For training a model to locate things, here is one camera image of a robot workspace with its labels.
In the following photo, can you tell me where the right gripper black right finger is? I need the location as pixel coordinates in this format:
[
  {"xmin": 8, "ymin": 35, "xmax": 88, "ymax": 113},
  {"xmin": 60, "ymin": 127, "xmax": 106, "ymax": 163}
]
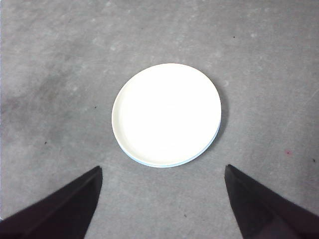
[{"xmin": 224, "ymin": 164, "xmax": 319, "ymax": 239}]

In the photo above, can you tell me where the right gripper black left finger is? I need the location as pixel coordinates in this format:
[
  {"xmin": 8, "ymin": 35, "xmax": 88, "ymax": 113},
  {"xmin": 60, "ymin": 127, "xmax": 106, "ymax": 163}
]
[{"xmin": 0, "ymin": 165, "xmax": 103, "ymax": 239}]

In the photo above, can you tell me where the blue round plate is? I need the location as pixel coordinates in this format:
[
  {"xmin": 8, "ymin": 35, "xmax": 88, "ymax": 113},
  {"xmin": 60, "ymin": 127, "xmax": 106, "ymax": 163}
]
[{"xmin": 119, "ymin": 121, "xmax": 222, "ymax": 168}]

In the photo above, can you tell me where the white round plate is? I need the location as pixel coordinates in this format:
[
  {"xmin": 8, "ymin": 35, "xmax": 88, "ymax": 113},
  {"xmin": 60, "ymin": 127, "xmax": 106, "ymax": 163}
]
[{"xmin": 111, "ymin": 63, "xmax": 222, "ymax": 167}]

